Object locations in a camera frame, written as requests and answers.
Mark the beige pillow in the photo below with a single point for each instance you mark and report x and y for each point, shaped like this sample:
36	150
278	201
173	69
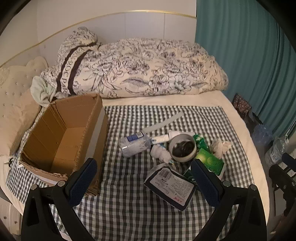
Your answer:
16	120

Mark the small scissors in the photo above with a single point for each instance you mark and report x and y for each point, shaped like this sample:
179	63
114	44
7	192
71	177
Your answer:
10	160

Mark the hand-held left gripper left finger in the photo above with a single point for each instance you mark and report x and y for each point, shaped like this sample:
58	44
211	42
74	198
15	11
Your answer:
82	180

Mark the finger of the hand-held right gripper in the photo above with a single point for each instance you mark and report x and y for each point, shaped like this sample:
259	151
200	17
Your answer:
281	173
289	159

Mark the grey checkered cloth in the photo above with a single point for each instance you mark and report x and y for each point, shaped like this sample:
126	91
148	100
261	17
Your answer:
129	208

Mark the dark barcode packet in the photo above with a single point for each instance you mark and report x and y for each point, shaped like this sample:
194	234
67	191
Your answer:
168	187

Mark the mint green cloth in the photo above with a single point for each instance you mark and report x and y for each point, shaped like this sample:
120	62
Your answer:
42	89

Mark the green foil sachet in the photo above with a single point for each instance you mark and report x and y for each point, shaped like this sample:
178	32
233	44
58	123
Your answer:
200	141

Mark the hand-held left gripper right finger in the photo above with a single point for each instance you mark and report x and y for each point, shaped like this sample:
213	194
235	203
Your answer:
205	183

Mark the clear cotton swab container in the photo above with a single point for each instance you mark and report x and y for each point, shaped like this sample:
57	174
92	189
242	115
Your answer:
135	144

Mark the brown cardboard box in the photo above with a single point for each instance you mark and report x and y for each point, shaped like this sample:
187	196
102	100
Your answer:
69	120

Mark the patterned paper bag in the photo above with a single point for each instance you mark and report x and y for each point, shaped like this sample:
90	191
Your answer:
241	104

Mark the green carton box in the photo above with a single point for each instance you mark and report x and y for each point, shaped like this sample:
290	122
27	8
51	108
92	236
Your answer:
208	160

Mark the white plastic strip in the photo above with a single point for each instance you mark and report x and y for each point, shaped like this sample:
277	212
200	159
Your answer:
161	124

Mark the round white bowl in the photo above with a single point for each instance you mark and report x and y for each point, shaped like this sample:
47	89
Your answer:
182	158

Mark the dark bag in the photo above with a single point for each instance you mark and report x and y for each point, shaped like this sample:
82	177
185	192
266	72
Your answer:
253	118

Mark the white tissue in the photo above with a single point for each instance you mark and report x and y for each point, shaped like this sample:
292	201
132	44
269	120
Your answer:
219	148
159	153

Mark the white toothpaste tube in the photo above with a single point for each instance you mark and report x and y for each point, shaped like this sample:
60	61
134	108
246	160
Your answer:
160	139

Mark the teal curtain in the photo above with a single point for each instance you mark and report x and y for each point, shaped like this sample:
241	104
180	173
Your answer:
242	58

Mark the floral print duvet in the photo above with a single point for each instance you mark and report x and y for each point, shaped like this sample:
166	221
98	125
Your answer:
150	64

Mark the cream bed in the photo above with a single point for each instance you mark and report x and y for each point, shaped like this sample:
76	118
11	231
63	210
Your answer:
231	102

